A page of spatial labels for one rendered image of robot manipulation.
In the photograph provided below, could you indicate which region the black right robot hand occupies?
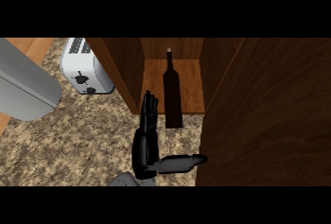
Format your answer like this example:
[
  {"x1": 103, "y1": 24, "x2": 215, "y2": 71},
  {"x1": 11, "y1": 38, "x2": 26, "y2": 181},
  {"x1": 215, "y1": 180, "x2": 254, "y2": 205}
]
[{"x1": 129, "y1": 89, "x2": 209, "y2": 180}]

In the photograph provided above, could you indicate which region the dark wine bottle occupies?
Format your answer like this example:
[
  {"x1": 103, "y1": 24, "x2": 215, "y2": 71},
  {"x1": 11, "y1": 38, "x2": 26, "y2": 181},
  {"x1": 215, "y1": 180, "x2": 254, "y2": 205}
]
[{"x1": 160, "y1": 47, "x2": 184, "y2": 130}]

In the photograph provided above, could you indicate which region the brown wooden cabinet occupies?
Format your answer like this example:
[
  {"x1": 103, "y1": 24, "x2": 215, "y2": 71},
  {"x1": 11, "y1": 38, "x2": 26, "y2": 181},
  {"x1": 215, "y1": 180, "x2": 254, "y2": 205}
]
[{"x1": 84, "y1": 37, "x2": 245, "y2": 116}]

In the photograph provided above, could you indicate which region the brown wooden cabinet door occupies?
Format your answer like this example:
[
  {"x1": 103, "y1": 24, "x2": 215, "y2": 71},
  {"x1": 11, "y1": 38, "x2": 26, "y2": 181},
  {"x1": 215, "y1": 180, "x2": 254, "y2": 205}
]
[{"x1": 193, "y1": 37, "x2": 331, "y2": 187}]

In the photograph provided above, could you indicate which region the white toaster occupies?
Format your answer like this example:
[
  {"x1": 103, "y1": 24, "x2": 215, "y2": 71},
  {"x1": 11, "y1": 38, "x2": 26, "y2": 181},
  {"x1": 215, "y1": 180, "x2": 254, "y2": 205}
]
[{"x1": 58, "y1": 37, "x2": 116, "y2": 95}]

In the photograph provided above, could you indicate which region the grey rounded appliance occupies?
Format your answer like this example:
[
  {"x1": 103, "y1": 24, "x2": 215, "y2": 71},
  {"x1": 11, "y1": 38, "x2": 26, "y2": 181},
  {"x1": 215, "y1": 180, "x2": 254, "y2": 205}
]
[{"x1": 0, "y1": 38, "x2": 64, "y2": 122}]

